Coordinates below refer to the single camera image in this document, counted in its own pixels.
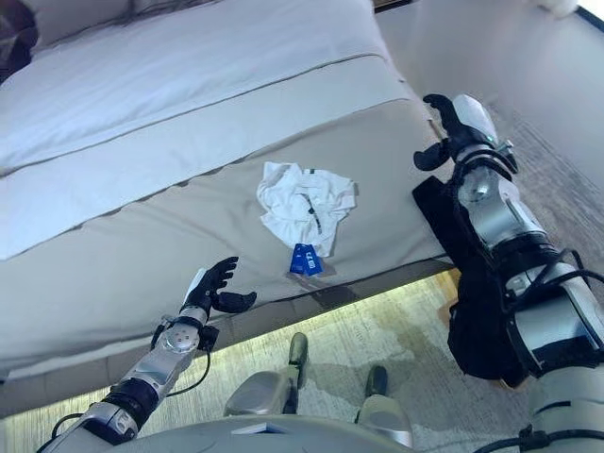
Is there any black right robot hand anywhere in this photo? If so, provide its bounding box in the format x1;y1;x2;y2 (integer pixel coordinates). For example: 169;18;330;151
413;92;496;172

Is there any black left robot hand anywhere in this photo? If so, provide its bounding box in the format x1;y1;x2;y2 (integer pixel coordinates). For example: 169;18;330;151
181;257;259;316

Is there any blue hang tag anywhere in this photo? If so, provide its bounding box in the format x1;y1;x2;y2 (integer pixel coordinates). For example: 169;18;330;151
303;244;324;277
288;243;309;275

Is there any white t-shirt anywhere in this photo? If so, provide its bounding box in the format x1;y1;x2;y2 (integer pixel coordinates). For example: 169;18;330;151
256;161;358;259

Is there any dark long-sleeve jacket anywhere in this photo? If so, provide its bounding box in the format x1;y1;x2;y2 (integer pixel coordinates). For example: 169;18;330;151
411;176;532;389

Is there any beige bed runner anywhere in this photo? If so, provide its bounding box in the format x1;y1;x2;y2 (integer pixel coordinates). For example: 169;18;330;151
0;96;457;377

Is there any robot left leg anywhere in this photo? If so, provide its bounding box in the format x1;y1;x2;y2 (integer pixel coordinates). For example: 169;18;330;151
224;332;310;419

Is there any robot leg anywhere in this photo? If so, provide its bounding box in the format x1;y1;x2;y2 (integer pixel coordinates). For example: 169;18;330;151
356;365;414;449
224;332;310;419

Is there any grey robot torso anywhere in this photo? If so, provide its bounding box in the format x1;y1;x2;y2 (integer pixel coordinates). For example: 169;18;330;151
87;414;411;453

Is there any robot right leg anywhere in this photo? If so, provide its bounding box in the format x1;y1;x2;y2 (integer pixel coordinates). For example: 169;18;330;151
356;365;414;449

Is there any white duvet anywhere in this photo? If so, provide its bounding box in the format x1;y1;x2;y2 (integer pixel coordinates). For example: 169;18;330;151
0;0;408;261

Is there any grey striped rug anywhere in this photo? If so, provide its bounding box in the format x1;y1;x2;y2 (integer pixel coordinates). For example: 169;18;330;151
0;93;604;453

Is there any plain beige pillow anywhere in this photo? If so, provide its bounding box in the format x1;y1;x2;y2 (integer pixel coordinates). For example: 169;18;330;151
31;0;136;48

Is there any line-patterned pillow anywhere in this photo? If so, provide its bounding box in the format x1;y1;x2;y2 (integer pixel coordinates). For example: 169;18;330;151
0;0;40;89

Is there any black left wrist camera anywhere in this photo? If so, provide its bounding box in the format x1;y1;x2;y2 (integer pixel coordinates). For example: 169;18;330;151
197;325;221;351

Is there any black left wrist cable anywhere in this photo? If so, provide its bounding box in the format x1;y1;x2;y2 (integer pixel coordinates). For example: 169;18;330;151
167;348;212;397

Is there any beige upholstered bed frame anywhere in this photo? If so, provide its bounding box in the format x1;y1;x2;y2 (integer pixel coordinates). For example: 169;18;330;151
0;254;457;386

